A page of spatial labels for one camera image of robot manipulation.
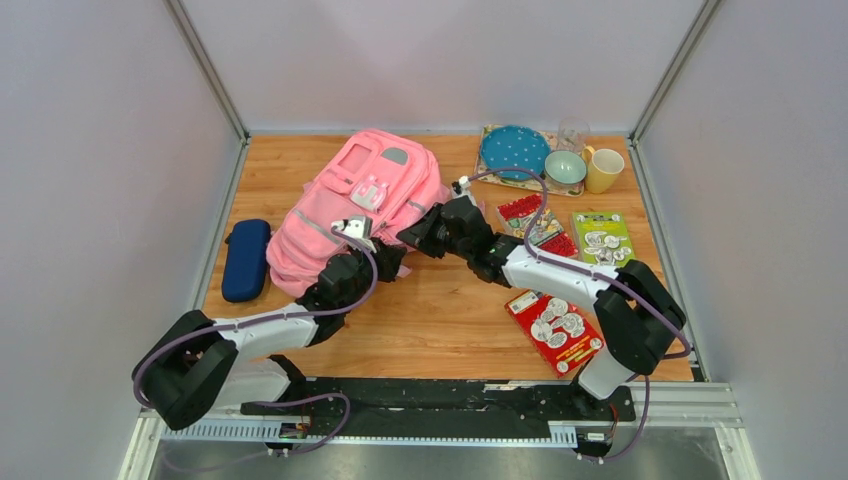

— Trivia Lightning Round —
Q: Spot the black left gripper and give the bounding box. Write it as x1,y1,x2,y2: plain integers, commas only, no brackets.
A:
338,235,405,313

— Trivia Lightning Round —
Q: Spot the red-bordered comic book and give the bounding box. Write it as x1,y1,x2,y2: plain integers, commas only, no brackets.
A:
496,194,578,259

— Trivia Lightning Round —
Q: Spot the pink student backpack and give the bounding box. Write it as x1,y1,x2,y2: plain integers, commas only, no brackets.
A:
266,129,450,297

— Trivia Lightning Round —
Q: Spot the red comic book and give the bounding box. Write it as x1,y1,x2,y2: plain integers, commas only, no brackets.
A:
504,290,605,377

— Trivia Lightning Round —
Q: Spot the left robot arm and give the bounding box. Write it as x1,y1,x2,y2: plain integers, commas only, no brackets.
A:
131,239,407,430

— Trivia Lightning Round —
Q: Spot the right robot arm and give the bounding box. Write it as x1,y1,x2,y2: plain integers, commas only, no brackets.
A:
397,197,686,419

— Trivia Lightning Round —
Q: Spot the blue polka dot plate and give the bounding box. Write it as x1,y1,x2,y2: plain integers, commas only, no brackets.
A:
480,125,551,181

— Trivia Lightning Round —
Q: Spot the light green bowl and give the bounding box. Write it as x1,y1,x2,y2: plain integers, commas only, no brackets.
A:
544,150,587,185

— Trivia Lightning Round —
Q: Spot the blue zippered pencil case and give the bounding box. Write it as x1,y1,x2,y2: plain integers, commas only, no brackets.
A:
221,219,271,303

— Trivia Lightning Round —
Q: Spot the green comic book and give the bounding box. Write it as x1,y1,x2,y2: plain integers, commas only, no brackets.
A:
571,211,636,267

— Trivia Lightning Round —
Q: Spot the clear drinking glass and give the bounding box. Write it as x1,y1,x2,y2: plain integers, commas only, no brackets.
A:
556,117,590,154

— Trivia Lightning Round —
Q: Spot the yellow mug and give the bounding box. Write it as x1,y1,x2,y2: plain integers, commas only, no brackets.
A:
581,146,625,194

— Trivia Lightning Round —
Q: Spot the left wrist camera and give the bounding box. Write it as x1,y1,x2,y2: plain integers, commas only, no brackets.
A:
331,215,377,253

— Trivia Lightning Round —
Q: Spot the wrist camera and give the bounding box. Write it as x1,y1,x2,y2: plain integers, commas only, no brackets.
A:
451,176,473,198
331,215,377,253

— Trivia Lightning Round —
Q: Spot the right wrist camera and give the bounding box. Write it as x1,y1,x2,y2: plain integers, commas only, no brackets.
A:
451,176,473,198

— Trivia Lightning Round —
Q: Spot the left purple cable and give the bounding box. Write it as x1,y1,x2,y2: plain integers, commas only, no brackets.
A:
132,228,380,458

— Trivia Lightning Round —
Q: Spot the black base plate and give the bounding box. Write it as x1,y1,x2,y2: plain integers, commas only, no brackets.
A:
240,377,637,439

